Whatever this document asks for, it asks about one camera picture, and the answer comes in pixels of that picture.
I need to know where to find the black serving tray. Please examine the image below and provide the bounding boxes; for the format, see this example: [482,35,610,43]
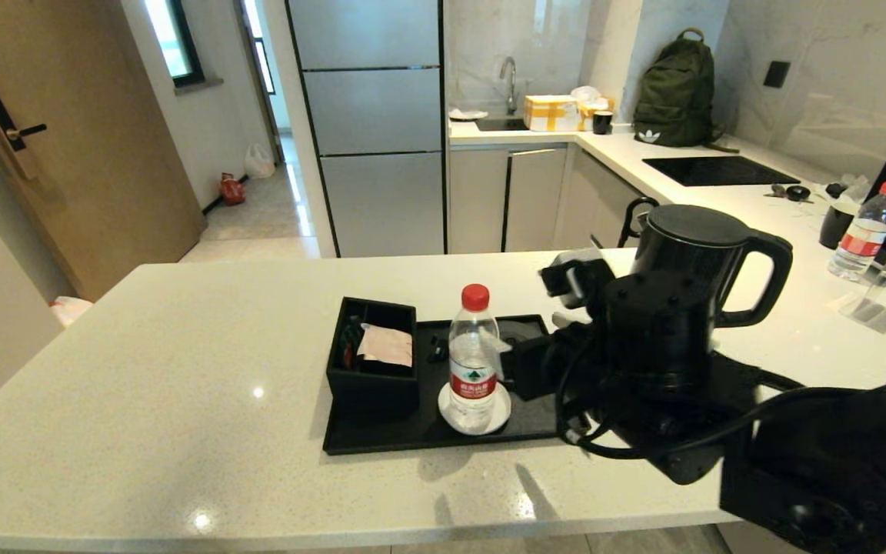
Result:
[323,313,590,455]

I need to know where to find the dark green backpack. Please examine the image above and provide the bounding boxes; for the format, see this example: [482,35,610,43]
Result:
[634,28,740,152]

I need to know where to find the white trash bag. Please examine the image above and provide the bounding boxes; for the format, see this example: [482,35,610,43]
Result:
[51,295,95,327]

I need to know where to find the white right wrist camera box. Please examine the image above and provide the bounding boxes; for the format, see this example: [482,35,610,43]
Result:
[539,249,615,310]

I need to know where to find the chrome kitchen faucet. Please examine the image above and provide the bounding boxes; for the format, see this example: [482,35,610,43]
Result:
[500,55,519,116]

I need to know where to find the white box with yellow tape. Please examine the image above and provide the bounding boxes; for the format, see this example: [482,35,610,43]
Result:
[524,95,582,132]

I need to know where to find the crumpled clear plastic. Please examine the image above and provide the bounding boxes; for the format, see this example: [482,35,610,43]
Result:
[835,174,874,207]

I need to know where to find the black mug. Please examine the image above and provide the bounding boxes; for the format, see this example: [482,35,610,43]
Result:
[820,202,859,250]

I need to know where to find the black organizer box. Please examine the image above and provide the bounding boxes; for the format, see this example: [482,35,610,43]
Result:
[326,296,419,416]

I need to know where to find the water bottle with mountain logo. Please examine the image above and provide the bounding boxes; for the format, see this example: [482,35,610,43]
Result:
[448,284,501,432]

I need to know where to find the black electric kettle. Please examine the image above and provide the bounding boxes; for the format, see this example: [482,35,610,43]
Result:
[631,204,794,328]

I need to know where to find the black induction cooktop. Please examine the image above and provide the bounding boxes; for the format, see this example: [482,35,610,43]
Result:
[642,155,802,187]

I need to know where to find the grey kitchen base cabinet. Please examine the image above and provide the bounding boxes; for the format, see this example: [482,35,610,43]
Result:
[449,145,648,255]

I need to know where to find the white plastic bag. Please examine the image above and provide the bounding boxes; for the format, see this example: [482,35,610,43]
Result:
[245,142,277,179]

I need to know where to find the silver refrigerator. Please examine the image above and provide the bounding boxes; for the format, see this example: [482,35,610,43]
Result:
[286,0,448,258]

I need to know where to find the plain red cap water bottle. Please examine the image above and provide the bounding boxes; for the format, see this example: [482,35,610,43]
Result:
[828,181,886,282]

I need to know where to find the brown wooden door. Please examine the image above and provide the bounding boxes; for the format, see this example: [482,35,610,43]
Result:
[0,0,207,302]

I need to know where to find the dark framed window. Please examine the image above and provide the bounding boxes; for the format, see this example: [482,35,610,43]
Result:
[143,0,205,88]

